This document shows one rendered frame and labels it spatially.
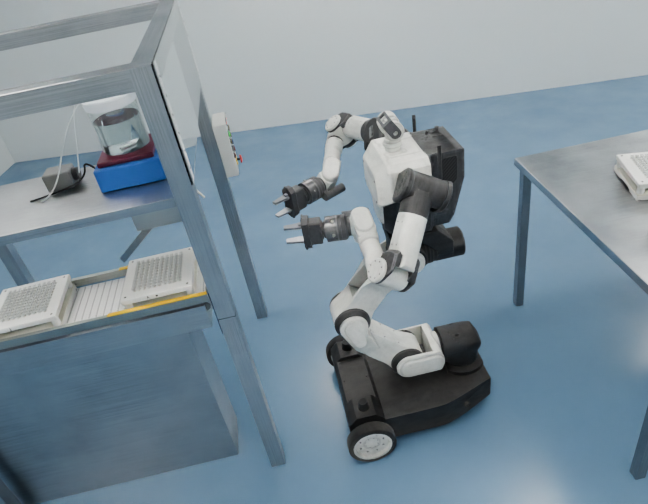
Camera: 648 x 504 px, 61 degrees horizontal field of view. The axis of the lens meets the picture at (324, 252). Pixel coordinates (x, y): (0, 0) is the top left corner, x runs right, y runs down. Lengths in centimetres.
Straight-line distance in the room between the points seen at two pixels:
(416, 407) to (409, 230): 97
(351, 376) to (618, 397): 114
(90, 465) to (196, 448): 44
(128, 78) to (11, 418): 145
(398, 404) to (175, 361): 92
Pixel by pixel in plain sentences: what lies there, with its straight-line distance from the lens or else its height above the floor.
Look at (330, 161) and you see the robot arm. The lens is 213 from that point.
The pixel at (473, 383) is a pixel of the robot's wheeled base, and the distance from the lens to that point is 245.
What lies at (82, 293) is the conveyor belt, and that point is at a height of 89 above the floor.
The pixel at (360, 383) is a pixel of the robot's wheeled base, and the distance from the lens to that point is 244.
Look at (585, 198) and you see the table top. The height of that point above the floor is 84.
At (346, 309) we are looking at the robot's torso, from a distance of 211.
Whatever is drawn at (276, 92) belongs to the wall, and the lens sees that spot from 550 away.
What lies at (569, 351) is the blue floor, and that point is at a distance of 286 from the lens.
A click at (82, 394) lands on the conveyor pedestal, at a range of 231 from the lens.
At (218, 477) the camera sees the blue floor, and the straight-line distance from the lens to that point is 255.
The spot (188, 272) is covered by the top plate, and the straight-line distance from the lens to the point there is 196.
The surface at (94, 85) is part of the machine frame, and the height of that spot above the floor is 167.
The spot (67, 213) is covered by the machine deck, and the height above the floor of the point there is 133.
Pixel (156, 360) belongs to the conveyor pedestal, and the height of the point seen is 65.
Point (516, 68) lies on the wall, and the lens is 562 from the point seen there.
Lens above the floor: 203
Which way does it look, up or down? 35 degrees down
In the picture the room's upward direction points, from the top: 11 degrees counter-clockwise
